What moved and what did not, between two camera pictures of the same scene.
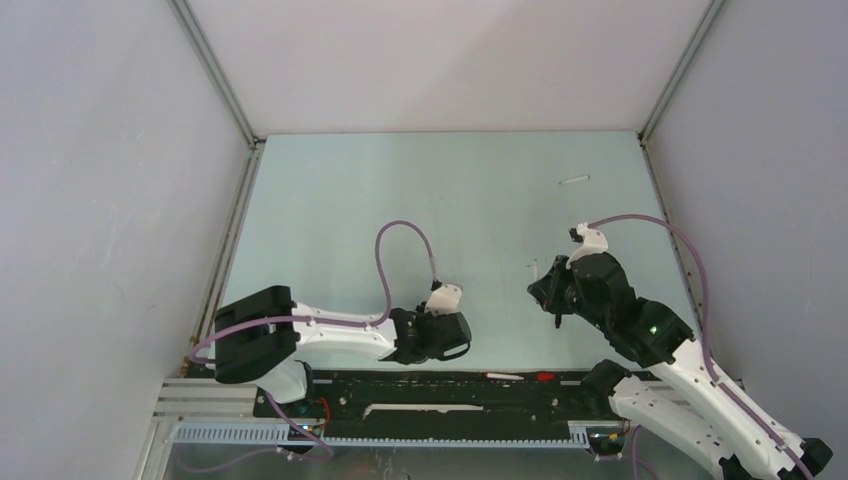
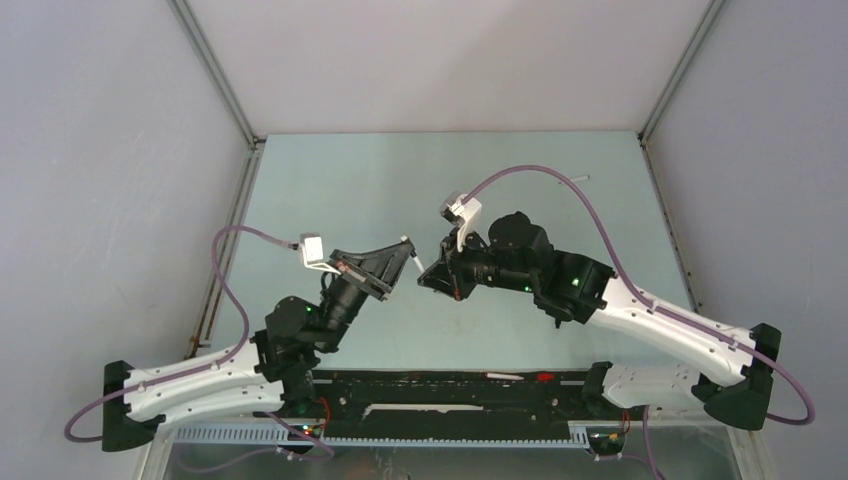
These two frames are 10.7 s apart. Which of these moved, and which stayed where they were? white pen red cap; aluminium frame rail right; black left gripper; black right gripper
Moved: black right gripper; black left gripper
Stayed: white pen red cap; aluminium frame rail right
